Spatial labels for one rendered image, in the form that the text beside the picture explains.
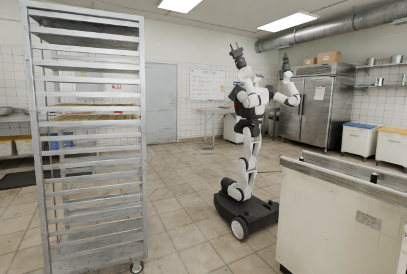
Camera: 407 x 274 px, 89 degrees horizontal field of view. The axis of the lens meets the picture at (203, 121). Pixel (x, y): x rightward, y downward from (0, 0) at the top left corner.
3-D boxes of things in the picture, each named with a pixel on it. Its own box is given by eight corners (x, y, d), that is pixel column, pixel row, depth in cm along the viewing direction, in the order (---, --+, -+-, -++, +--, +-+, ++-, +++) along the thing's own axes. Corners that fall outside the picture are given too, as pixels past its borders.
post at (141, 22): (147, 254, 158) (143, 17, 134) (148, 257, 155) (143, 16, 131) (143, 255, 157) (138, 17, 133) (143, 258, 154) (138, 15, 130)
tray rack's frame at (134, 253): (143, 227, 202) (140, 35, 178) (148, 268, 155) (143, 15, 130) (67, 240, 181) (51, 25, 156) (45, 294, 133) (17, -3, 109)
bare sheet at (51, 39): (137, 52, 174) (137, 50, 173) (138, 42, 136) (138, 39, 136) (51, 45, 153) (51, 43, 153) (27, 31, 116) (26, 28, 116)
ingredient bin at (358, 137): (337, 156, 464) (341, 122, 453) (352, 152, 496) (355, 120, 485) (366, 163, 418) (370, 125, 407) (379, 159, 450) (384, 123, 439)
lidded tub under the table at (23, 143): (14, 155, 348) (13, 140, 345) (22, 148, 389) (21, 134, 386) (42, 152, 366) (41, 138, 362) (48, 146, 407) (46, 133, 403)
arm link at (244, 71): (234, 65, 170) (240, 78, 170) (247, 59, 166) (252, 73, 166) (237, 66, 180) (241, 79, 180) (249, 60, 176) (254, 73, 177)
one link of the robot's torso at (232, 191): (226, 195, 232) (227, 184, 230) (240, 191, 243) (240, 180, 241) (239, 203, 215) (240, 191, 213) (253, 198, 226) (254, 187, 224)
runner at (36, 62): (144, 70, 141) (143, 66, 141) (144, 70, 139) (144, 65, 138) (29, 64, 120) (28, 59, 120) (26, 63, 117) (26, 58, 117)
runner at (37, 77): (144, 84, 143) (144, 79, 142) (144, 83, 140) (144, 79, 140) (31, 80, 121) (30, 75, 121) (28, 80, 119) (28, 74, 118)
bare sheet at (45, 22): (136, 40, 172) (136, 39, 172) (138, 27, 135) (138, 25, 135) (51, 32, 152) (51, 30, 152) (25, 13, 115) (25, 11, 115)
